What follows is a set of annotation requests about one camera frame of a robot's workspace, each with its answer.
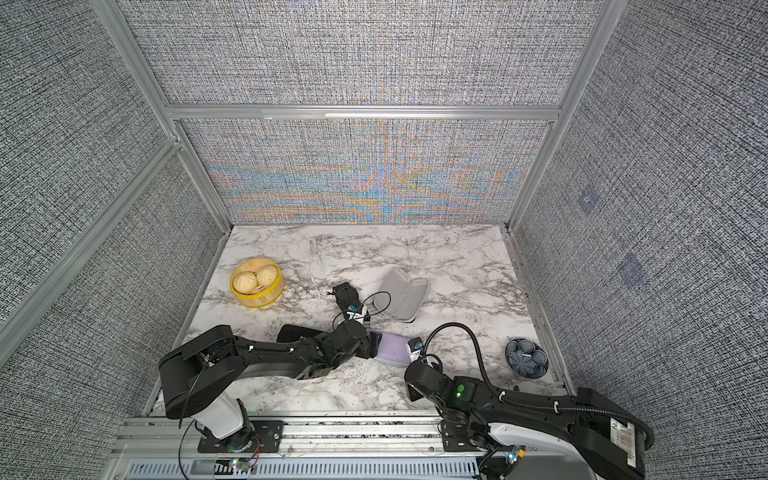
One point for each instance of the yellow bamboo steamer basket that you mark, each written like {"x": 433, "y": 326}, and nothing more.
{"x": 262, "y": 297}

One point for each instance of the grey open case back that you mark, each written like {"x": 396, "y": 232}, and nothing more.
{"x": 401, "y": 297}

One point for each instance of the grey zippered case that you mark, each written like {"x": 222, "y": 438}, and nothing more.
{"x": 292, "y": 333}

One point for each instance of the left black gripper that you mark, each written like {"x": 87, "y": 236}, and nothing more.
{"x": 370, "y": 346}

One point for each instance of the steamed bun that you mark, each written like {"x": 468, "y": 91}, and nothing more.
{"x": 245, "y": 283}
{"x": 267, "y": 275}

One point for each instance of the black umbrella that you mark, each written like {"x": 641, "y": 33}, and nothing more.
{"x": 346, "y": 297}

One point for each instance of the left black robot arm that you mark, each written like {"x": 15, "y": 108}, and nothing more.
{"x": 195, "y": 376}

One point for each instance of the dark round flower dish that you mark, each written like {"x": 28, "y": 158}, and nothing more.
{"x": 526, "y": 358}

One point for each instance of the white vented cable tray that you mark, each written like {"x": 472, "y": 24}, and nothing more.
{"x": 305, "y": 468}

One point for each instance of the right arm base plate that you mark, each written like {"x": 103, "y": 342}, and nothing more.
{"x": 454, "y": 439}

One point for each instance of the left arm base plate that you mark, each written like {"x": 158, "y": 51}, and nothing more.
{"x": 264, "y": 436}

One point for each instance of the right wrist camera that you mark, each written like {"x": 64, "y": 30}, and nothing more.
{"x": 415, "y": 346}

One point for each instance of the left steamed bun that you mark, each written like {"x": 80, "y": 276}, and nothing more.
{"x": 245, "y": 283}

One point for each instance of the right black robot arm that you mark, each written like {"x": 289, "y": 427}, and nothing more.
{"x": 586, "y": 425}

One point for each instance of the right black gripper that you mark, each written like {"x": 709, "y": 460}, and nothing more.
{"x": 410, "y": 393}

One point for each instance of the aluminium front rail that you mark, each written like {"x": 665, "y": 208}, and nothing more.
{"x": 362, "y": 434}

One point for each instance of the right steamed bun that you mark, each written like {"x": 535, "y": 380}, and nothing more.
{"x": 267, "y": 275}

